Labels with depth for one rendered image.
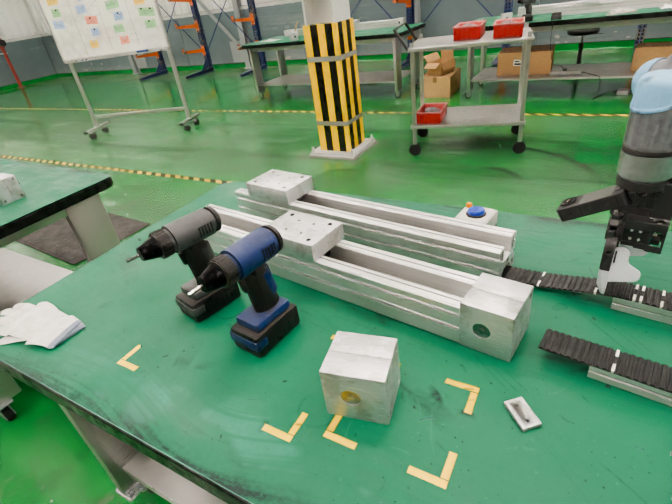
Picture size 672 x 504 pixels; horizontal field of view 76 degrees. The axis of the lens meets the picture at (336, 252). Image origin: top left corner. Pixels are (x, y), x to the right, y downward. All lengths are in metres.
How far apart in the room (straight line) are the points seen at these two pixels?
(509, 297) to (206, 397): 0.54
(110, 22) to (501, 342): 6.03
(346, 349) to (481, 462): 0.24
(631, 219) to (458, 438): 0.45
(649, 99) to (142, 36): 5.81
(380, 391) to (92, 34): 6.19
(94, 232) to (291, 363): 1.55
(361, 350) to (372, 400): 0.07
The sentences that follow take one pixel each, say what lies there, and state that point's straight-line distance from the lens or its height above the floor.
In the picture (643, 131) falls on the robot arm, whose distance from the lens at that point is 0.79.
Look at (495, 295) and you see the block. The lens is 0.78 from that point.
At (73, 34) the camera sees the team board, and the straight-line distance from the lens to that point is 6.71.
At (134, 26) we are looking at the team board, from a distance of 6.23.
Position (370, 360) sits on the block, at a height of 0.87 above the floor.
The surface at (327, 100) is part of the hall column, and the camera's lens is 4.03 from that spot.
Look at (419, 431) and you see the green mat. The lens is 0.70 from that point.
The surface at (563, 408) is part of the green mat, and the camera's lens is 0.76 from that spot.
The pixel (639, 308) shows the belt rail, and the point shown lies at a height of 0.79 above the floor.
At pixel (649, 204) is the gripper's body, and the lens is 0.85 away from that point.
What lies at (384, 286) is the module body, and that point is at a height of 0.86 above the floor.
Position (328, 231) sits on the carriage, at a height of 0.90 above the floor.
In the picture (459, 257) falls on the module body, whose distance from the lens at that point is 0.95.
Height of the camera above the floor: 1.35
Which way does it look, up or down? 31 degrees down
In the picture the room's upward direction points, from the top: 9 degrees counter-clockwise
